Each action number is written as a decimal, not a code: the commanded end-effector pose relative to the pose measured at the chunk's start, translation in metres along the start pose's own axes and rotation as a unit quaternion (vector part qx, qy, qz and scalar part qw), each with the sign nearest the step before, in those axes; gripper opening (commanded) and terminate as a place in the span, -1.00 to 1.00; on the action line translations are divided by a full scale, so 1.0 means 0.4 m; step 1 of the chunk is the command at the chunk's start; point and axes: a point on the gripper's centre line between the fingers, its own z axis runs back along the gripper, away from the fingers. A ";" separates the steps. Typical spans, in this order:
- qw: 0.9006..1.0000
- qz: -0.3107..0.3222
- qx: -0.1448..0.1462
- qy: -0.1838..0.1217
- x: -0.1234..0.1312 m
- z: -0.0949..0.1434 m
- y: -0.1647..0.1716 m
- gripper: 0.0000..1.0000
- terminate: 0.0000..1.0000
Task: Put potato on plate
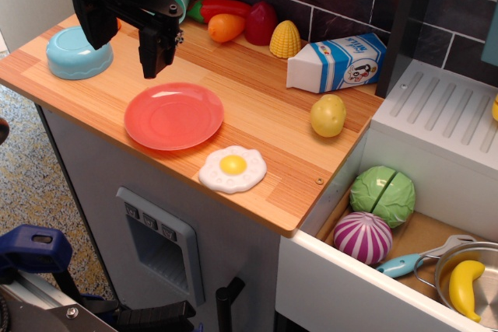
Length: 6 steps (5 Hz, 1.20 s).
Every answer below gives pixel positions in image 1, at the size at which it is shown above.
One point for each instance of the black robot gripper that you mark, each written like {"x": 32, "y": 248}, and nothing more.
{"x": 157, "y": 48}

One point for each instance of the toy fried egg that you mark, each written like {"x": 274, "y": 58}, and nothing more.
{"x": 233, "y": 169}

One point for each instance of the purple toy onion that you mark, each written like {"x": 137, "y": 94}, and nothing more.
{"x": 363, "y": 236}

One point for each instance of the yellow toy banana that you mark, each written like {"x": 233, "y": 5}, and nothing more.
{"x": 461, "y": 291}

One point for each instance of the toy milk carton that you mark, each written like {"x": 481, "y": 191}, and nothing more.
{"x": 331, "y": 65}

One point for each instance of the orange toy carrot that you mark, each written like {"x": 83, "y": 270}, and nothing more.
{"x": 225, "y": 27}

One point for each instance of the blue clamp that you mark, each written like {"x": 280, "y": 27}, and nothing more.
{"x": 33, "y": 249}

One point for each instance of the grey toy fridge dispenser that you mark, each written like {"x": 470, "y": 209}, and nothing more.
{"x": 166, "y": 247}

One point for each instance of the light blue plastic bowl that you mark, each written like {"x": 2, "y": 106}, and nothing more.
{"x": 70, "y": 56}

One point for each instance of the yellow toy corn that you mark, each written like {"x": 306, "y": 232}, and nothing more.
{"x": 285, "y": 41}

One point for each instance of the green toy cabbage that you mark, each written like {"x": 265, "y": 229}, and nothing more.
{"x": 384, "y": 192}

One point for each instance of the red toy chili pepper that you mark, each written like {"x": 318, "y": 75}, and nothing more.
{"x": 203, "y": 11}

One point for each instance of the yellow toy potato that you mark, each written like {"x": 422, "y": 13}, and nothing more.
{"x": 327, "y": 116}

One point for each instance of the teal handled toy utensil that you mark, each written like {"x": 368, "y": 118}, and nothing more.
{"x": 406, "y": 264}

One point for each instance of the grey dish drainer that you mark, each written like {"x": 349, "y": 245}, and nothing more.
{"x": 444, "y": 113}

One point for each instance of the black cabinet door handle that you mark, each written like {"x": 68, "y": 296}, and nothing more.
{"x": 225, "y": 297}

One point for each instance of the red plastic plate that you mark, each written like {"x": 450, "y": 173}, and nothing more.
{"x": 173, "y": 116}

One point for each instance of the silver metal pot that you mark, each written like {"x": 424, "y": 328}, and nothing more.
{"x": 485, "y": 287}

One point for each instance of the dark red toy fruit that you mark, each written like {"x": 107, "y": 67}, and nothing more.
{"x": 260, "y": 24}

